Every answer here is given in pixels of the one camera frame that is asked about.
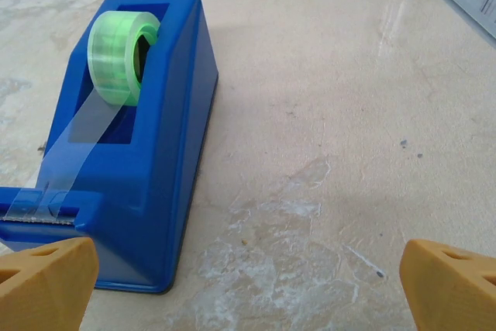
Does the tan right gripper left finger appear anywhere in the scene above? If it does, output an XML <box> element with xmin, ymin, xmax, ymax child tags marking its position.
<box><xmin>0</xmin><ymin>236</ymin><xmax>100</xmax><ymax>331</ymax></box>

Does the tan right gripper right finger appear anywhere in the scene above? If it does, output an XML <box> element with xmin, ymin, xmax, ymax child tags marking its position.
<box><xmin>399</xmin><ymin>239</ymin><xmax>496</xmax><ymax>331</ymax></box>

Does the green clear tape roll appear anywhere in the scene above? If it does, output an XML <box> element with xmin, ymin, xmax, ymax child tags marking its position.
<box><xmin>2</xmin><ymin>10</ymin><xmax>162</xmax><ymax>226</ymax></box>

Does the blue tape dispenser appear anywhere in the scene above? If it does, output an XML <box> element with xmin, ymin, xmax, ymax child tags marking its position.
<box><xmin>0</xmin><ymin>0</ymin><xmax>220</xmax><ymax>295</ymax></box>

